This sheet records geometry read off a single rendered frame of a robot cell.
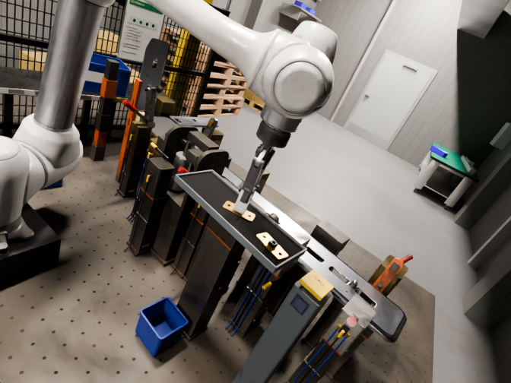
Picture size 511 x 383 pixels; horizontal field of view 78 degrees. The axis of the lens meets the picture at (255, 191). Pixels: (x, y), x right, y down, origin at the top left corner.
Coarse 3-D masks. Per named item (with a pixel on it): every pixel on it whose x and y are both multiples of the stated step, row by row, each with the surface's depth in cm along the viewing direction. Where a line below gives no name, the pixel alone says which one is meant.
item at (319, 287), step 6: (306, 276) 69; (312, 276) 70; (318, 276) 71; (300, 282) 68; (306, 282) 67; (312, 282) 68; (318, 282) 69; (324, 282) 70; (306, 288) 67; (312, 288) 66; (318, 288) 67; (324, 288) 68; (330, 288) 69; (318, 294) 66; (324, 294) 66
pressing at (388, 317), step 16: (160, 128) 145; (224, 176) 130; (256, 192) 129; (272, 208) 122; (304, 256) 104; (320, 256) 107; (336, 256) 112; (320, 272) 100; (352, 272) 107; (336, 288) 96; (352, 288) 99; (368, 288) 102; (368, 304) 95; (384, 304) 98; (384, 320) 92; (400, 320) 95; (384, 336) 86
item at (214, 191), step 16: (192, 176) 86; (208, 176) 90; (208, 192) 83; (224, 192) 86; (240, 224) 76; (256, 224) 79; (272, 224) 82; (256, 240) 73; (288, 240) 78; (272, 256) 70; (288, 256) 73
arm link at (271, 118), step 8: (264, 112) 66; (272, 112) 65; (264, 120) 66; (272, 120) 65; (280, 120) 65; (288, 120) 65; (296, 120) 65; (280, 128) 65; (288, 128) 66; (296, 128) 67
